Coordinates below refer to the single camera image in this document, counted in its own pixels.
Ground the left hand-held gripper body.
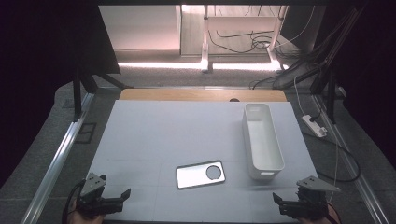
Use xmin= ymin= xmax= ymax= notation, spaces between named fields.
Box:
xmin=76 ymin=172 xmax=124 ymax=219

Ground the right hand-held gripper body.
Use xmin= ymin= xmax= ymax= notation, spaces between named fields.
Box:
xmin=278 ymin=175 xmax=341 ymax=220

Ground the black phone case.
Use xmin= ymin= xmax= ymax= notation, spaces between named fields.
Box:
xmin=175 ymin=160 xmax=227 ymax=190

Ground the person's left hand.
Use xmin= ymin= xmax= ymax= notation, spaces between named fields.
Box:
xmin=66 ymin=200 xmax=105 ymax=224

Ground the person's right hand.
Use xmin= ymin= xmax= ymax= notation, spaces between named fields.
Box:
xmin=294 ymin=202 xmax=342 ymax=224

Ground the white plastic bin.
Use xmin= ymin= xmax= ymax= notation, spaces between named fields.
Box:
xmin=242 ymin=102 xmax=286 ymax=182

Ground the dark floor socket plate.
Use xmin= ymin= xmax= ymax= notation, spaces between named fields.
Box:
xmin=74 ymin=122 xmax=98 ymax=145

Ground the white table mat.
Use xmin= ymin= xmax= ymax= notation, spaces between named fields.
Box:
xmin=89 ymin=99 xmax=319 ymax=224

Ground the white power strip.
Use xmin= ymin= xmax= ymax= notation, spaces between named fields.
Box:
xmin=301 ymin=114 xmax=329 ymax=139

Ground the wooden table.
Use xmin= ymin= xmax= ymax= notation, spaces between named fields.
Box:
xmin=119 ymin=88 xmax=288 ymax=103

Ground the black curtain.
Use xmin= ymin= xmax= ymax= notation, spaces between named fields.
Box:
xmin=0 ymin=0 xmax=121 ymax=189
xmin=323 ymin=0 xmax=396 ymax=172

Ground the white cabinet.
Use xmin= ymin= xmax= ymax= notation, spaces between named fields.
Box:
xmin=98 ymin=4 xmax=183 ymax=53

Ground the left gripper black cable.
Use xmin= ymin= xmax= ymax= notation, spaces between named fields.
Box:
xmin=61 ymin=179 xmax=86 ymax=224

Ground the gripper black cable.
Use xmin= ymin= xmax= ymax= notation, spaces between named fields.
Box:
xmin=326 ymin=201 xmax=342 ymax=224
xmin=61 ymin=179 xmax=86 ymax=224

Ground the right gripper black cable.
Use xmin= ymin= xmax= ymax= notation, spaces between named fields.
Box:
xmin=326 ymin=201 xmax=342 ymax=224

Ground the aluminium rail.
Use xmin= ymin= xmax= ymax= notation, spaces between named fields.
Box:
xmin=20 ymin=92 xmax=96 ymax=224
xmin=311 ymin=92 xmax=390 ymax=224

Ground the thin white cable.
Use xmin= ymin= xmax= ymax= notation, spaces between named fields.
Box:
xmin=293 ymin=74 xmax=341 ymax=203

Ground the black power cable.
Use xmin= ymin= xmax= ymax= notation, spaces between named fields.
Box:
xmin=301 ymin=112 xmax=361 ymax=184

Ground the black camera stand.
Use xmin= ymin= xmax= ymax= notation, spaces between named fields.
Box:
xmin=309 ymin=60 xmax=340 ymax=125
xmin=72 ymin=63 xmax=134 ymax=123

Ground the bundle of black floor cables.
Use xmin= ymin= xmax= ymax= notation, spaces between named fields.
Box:
xmin=206 ymin=29 xmax=283 ymax=54

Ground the white desk frame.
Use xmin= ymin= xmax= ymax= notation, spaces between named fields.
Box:
xmin=200 ymin=4 xmax=290 ymax=75

